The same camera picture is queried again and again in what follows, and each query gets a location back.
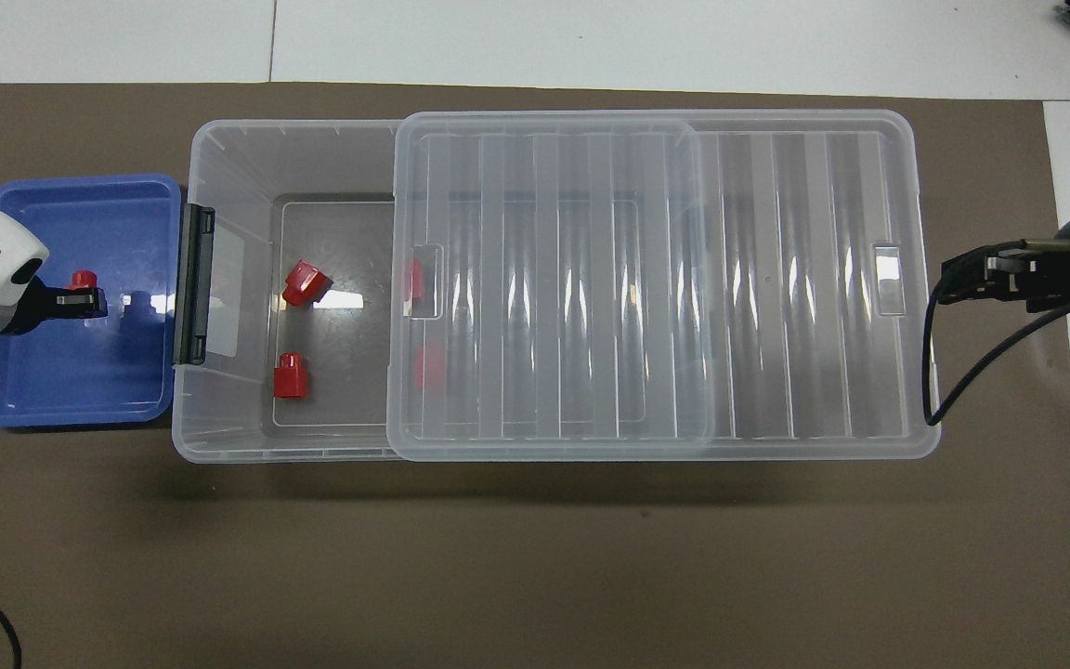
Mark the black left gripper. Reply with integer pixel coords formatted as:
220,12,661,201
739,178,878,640
6,277,110,322

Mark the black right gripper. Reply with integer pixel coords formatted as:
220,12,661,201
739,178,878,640
939,240,1070,313

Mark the clear ribbed plastic lid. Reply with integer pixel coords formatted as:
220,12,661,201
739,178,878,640
386,110,942,463

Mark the blue plastic tray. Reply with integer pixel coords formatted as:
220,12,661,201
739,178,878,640
0,174,185,428

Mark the clear plastic storage box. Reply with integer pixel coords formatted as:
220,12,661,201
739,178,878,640
171,119,718,463

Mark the brown table mat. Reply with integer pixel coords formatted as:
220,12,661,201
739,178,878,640
0,82,1070,669

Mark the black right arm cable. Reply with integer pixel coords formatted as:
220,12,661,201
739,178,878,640
923,240,1070,428

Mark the black box handle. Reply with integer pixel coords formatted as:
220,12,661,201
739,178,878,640
173,204,217,366

